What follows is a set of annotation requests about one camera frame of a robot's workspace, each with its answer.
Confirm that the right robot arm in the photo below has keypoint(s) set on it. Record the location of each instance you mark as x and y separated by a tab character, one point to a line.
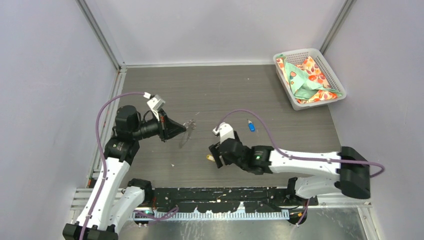
345	171

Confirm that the floral patterned cloth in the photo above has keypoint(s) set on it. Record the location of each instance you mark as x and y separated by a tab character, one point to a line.
306	81

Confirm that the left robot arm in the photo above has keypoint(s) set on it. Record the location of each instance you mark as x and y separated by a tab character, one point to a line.
103	217

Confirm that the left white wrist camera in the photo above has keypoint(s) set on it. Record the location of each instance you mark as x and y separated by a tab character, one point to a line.
156	103

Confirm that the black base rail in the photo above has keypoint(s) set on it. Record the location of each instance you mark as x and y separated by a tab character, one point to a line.
223	199

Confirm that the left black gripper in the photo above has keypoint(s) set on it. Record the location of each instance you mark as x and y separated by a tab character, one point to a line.
167	128

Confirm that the blue key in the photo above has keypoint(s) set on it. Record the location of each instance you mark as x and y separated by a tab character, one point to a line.
251	126

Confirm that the white plastic basket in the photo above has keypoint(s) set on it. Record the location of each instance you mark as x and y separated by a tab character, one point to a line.
297	57

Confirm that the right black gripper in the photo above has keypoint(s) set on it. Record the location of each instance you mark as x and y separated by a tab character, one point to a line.
213	148

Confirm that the yellow key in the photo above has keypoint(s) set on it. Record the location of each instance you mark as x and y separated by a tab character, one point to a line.
210	158

